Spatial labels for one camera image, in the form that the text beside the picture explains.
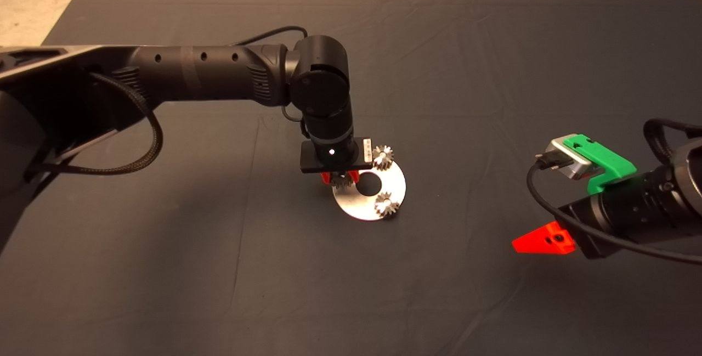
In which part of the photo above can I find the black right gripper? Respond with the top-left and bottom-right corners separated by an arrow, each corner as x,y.
511,174 -> 669,259

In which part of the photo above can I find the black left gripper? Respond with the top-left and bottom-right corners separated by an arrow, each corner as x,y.
299,137 -> 375,185

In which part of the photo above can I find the small steel planetary gear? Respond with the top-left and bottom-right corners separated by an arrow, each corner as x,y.
374,191 -> 400,219
371,145 -> 395,172
332,171 -> 359,191

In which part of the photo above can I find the round metal carrier plate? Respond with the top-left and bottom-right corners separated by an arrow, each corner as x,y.
332,157 -> 407,222

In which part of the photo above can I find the dark grey table cloth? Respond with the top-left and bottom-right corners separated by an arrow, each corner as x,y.
0,0 -> 702,356

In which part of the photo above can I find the right black camera cable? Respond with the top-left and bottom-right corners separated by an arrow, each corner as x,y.
526,151 -> 702,265

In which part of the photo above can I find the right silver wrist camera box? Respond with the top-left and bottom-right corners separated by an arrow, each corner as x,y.
547,137 -> 595,180

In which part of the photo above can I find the right green camera mount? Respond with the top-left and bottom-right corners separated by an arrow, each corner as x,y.
565,133 -> 638,194

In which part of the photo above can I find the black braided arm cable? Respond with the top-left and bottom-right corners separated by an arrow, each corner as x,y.
25,72 -> 164,177
643,118 -> 702,163

